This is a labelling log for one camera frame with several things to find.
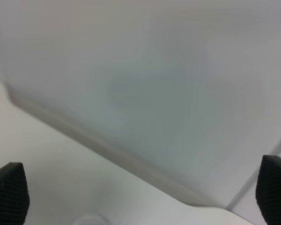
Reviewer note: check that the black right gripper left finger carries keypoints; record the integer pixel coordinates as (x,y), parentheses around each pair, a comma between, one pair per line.
(14,194)

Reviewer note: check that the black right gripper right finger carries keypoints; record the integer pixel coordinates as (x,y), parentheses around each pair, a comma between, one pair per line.
(268,189)

